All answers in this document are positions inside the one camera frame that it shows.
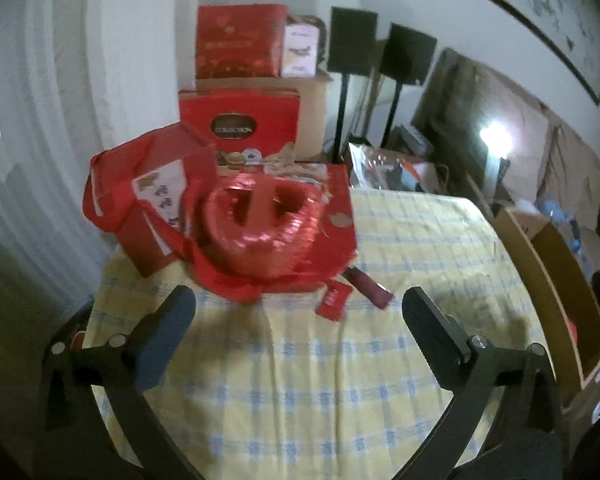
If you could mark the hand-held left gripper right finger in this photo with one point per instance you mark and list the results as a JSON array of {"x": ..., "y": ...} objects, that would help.
[{"x": 425, "y": 315}]

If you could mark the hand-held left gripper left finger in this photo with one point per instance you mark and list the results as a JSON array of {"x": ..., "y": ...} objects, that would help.
[{"x": 172, "y": 320}]

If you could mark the dark red bottle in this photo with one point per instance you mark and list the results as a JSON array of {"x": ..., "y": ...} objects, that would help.
[{"x": 370, "y": 287}]

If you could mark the small red packet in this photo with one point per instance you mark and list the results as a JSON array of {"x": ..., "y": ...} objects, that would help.
[{"x": 332, "y": 302}]

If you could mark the red tote bag white label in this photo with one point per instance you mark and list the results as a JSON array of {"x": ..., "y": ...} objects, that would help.
[{"x": 140, "y": 230}]

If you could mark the red heart foil box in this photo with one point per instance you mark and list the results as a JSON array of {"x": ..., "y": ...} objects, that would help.
[{"x": 260, "y": 240}]

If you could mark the brown cardboard box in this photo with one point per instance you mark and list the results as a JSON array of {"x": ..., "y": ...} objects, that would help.
[{"x": 545, "y": 280}]

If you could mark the yellow checked tablecloth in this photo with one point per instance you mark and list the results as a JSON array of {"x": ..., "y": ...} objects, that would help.
[{"x": 305, "y": 385}]

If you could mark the low cardboard box of clutter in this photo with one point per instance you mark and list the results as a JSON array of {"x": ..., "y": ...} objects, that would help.
[{"x": 390, "y": 165}]

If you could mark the blue baby carrier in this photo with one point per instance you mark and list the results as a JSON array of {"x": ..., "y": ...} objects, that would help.
[{"x": 560, "y": 220}]

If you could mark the black lantern lamp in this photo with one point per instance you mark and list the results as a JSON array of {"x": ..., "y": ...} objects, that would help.
[{"x": 500, "y": 160}]

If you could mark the black speaker stand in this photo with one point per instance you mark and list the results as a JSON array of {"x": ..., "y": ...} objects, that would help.
[
  {"x": 341, "y": 115},
  {"x": 390, "y": 115}
]

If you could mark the red chocolate box oval label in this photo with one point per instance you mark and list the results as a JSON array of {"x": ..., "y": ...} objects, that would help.
[{"x": 200, "y": 110}]

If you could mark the brown sofa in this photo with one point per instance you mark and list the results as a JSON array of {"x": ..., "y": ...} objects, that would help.
[{"x": 445, "y": 100}]

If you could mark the large brown cushion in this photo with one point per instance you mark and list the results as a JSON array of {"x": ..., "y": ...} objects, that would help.
[{"x": 530, "y": 125}]

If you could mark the white curtain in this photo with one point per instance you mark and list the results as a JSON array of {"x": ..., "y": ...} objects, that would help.
[{"x": 40, "y": 135}]

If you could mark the tall brown carton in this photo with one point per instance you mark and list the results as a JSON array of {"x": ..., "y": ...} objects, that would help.
[{"x": 312, "y": 110}]

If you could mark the black speaker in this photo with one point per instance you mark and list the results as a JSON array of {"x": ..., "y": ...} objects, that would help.
[
  {"x": 407, "y": 55},
  {"x": 352, "y": 40}
]

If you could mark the large red gift box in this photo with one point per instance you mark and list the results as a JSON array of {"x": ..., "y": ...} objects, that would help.
[{"x": 235, "y": 40}]

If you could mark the small white printed box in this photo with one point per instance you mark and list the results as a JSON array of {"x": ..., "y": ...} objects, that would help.
[{"x": 300, "y": 50}]

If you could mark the framed ink painting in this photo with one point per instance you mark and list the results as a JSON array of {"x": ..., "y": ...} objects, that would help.
[{"x": 540, "y": 15}]

